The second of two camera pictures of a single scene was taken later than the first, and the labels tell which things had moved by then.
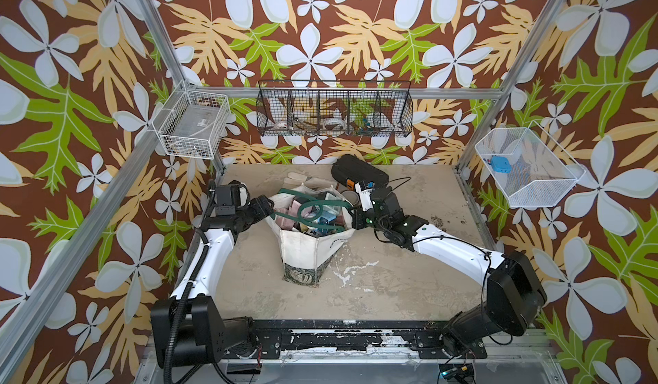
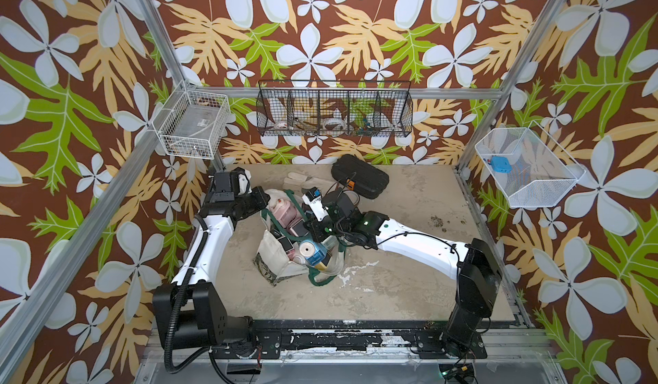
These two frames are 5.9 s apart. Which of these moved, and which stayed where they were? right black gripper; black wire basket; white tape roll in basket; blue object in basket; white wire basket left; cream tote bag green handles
Moved: cream tote bag green handles; right black gripper
Stayed: black wire basket; blue object in basket; white tape roll in basket; white wire basket left
